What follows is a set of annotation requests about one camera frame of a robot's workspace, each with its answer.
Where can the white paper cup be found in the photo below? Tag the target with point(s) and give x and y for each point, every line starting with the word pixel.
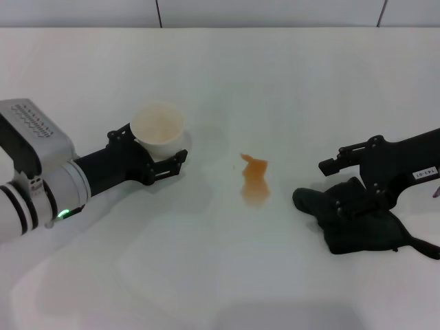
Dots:
pixel 154 123

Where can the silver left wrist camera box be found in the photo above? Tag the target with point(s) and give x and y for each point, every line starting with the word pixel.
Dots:
pixel 38 137

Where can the brown water stain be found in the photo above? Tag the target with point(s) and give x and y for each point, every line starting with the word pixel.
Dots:
pixel 254 185

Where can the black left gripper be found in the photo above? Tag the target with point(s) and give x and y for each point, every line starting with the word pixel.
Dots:
pixel 117 165

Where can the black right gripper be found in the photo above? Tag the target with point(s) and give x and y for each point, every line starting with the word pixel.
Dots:
pixel 388 165

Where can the dark blue rag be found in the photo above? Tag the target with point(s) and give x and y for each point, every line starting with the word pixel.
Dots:
pixel 357 237

